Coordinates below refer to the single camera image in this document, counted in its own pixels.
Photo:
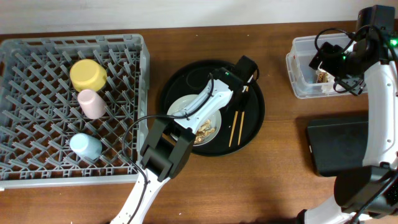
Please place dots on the food scraps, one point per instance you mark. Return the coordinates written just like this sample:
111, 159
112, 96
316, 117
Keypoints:
204, 131

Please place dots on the grey plastic dishwasher rack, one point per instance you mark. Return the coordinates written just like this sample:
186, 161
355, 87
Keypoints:
40, 111

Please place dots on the grey plate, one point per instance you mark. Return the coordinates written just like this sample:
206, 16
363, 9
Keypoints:
215, 117

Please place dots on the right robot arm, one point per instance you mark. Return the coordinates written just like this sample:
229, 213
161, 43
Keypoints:
370, 191

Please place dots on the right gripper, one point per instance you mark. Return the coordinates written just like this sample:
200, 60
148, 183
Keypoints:
354, 86

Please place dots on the light blue cup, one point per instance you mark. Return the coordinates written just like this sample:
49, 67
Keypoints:
86, 146

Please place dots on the yellow bowl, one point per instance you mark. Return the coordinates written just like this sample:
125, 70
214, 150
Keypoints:
87, 74

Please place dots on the clear plastic bin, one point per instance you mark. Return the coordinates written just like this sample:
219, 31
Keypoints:
301, 76

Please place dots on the white napkin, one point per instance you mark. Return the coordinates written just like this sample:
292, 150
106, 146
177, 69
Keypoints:
329, 88

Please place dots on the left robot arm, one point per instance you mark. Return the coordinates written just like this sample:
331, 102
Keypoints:
169, 142

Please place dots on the pink cup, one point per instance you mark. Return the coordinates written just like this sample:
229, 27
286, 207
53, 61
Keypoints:
91, 104

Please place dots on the black rectangular bin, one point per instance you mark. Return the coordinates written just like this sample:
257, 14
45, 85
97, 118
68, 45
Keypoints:
337, 144

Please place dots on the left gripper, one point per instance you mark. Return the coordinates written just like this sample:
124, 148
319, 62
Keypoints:
244, 107

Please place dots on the wooden chopstick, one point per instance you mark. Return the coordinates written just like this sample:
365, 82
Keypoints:
233, 128
241, 122

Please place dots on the round black tray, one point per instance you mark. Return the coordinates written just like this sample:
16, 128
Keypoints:
190, 80

